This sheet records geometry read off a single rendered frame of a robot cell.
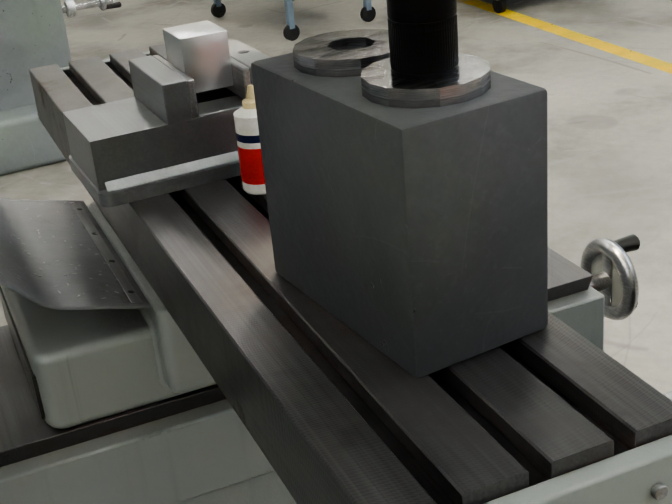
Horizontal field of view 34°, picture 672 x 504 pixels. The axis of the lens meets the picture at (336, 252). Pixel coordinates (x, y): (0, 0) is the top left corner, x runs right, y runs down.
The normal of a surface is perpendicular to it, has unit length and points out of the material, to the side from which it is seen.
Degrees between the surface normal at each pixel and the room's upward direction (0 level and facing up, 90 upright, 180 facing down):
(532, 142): 90
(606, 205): 0
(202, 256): 0
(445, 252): 90
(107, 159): 90
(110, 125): 0
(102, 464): 90
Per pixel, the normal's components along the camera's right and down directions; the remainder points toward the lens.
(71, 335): -0.08, -0.90
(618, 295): -0.91, 0.24
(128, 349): 0.40, 0.36
